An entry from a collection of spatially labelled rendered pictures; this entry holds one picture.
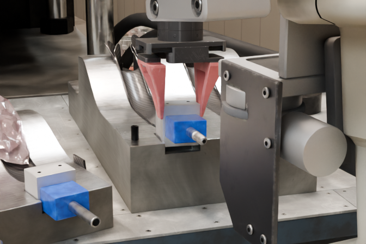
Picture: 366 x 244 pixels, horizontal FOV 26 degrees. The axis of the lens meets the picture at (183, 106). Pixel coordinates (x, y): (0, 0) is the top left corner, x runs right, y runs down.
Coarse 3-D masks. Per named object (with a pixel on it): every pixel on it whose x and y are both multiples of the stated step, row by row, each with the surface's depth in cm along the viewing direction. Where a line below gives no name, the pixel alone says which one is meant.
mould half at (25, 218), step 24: (24, 120) 108; (48, 144) 106; (0, 168) 100; (0, 192) 93; (24, 192) 93; (96, 192) 94; (0, 216) 88; (24, 216) 90; (48, 216) 91; (24, 240) 90; (48, 240) 92
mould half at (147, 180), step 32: (96, 64) 126; (96, 96) 120; (192, 96) 123; (96, 128) 120; (128, 128) 106; (128, 160) 100; (160, 160) 100; (192, 160) 102; (128, 192) 102; (160, 192) 101; (192, 192) 103; (288, 192) 107
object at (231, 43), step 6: (216, 36) 164; (222, 36) 164; (228, 36) 164; (228, 42) 163; (234, 42) 163; (240, 42) 163; (246, 42) 163; (234, 48) 163; (240, 48) 162; (246, 48) 162; (252, 48) 162; (258, 48) 162; (264, 48) 162; (240, 54) 163; (246, 54) 162; (252, 54) 162; (258, 54) 161; (264, 54) 161
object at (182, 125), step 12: (168, 108) 100; (180, 108) 101; (192, 108) 101; (156, 120) 103; (168, 120) 99; (180, 120) 97; (192, 120) 97; (204, 120) 98; (156, 132) 103; (168, 132) 99; (180, 132) 97; (192, 132) 95; (204, 132) 98; (168, 144) 101; (180, 144) 101; (192, 144) 102
